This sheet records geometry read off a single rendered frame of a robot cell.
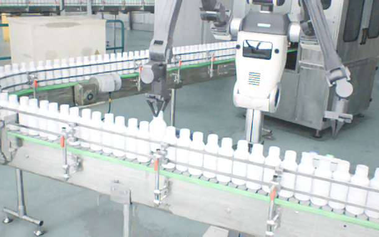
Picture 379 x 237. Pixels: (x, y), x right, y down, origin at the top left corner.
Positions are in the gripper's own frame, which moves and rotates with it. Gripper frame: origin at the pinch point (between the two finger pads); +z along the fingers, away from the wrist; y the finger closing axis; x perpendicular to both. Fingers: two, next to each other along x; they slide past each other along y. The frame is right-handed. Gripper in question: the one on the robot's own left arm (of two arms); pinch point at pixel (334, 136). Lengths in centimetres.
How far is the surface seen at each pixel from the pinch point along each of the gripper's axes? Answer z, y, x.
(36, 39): -63, -370, 223
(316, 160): 10.0, -4.7, -3.6
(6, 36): -138, -894, 657
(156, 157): 20, -59, -26
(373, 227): 27.5, 18.1, -16.4
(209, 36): -172, -296, 585
